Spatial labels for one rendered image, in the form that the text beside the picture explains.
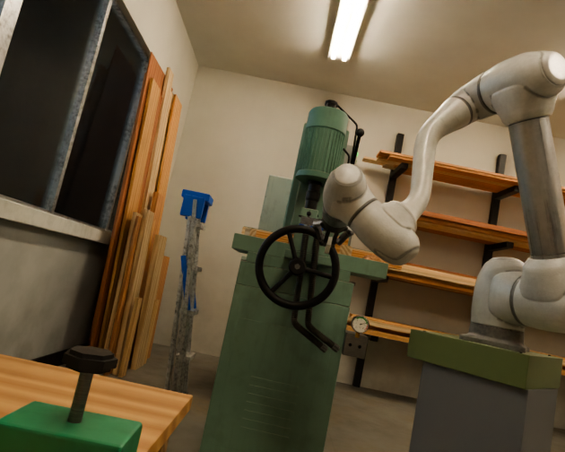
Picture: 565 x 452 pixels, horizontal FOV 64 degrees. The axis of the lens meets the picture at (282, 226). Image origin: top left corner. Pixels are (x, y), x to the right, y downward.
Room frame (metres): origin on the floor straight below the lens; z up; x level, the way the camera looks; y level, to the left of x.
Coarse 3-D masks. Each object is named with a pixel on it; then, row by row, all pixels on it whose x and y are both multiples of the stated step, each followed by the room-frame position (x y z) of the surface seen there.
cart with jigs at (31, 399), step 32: (96, 352) 0.42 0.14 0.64; (0, 384) 0.64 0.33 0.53; (32, 384) 0.67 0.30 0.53; (64, 384) 0.70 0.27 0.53; (96, 384) 0.73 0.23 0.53; (128, 384) 0.77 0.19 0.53; (0, 416) 0.54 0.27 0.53; (32, 416) 0.42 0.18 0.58; (64, 416) 0.44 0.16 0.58; (96, 416) 0.45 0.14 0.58; (128, 416) 0.62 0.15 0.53; (160, 416) 0.65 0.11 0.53; (0, 448) 0.39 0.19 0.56; (32, 448) 0.40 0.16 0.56; (64, 448) 0.40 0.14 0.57; (96, 448) 0.40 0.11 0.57; (128, 448) 0.42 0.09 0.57; (160, 448) 0.60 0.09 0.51
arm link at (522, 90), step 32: (512, 64) 1.10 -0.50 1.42; (544, 64) 1.04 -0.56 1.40; (512, 96) 1.12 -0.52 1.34; (544, 96) 1.09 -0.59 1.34; (512, 128) 1.16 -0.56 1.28; (544, 128) 1.12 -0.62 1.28; (544, 160) 1.13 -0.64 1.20; (544, 192) 1.15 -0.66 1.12; (544, 224) 1.17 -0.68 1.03; (544, 256) 1.19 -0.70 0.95; (512, 288) 1.30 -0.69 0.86; (544, 288) 1.18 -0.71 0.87; (544, 320) 1.21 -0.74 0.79
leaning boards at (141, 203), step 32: (160, 96) 3.16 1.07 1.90; (160, 128) 3.24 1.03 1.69; (128, 160) 2.82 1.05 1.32; (160, 160) 3.47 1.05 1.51; (128, 192) 2.87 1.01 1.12; (160, 192) 3.50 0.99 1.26; (128, 224) 2.93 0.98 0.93; (160, 224) 3.67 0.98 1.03; (128, 256) 2.83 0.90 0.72; (160, 256) 3.21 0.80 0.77; (128, 288) 2.88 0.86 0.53; (160, 288) 3.49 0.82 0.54; (96, 320) 2.82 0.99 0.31; (128, 320) 2.91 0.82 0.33; (128, 352) 2.90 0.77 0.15
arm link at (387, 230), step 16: (448, 112) 1.23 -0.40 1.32; (464, 112) 1.23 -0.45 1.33; (432, 128) 1.22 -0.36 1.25; (448, 128) 1.24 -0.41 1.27; (416, 144) 1.22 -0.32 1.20; (432, 144) 1.20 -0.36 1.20; (416, 160) 1.19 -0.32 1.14; (432, 160) 1.19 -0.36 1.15; (416, 176) 1.17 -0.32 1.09; (432, 176) 1.18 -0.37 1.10; (416, 192) 1.14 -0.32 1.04; (368, 208) 1.09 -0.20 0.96; (384, 208) 1.09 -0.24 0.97; (400, 208) 1.09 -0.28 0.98; (416, 208) 1.12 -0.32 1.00; (352, 224) 1.12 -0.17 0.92; (368, 224) 1.09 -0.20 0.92; (384, 224) 1.07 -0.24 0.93; (400, 224) 1.07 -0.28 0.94; (416, 224) 1.11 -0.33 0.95; (368, 240) 1.10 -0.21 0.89; (384, 240) 1.07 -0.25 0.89; (400, 240) 1.06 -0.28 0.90; (416, 240) 1.08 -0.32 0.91; (384, 256) 1.10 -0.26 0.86; (400, 256) 1.08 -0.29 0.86
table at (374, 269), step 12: (240, 240) 1.73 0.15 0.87; (252, 240) 1.73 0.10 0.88; (264, 240) 1.73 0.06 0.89; (240, 252) 1.92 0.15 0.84; (276, 252) 1.72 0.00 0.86; (288, 252) 1.62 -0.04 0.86; (324, 264) 1.62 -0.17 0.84; (348, 264) 1.70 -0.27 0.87; (360, 264) 1.70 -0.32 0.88; (372, 264) 1.70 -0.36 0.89; (384, 264) 1.70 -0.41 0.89; (360, 276) 1.87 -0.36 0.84; (372, 276) 1.71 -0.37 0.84; (384, 276) 1.70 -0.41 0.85
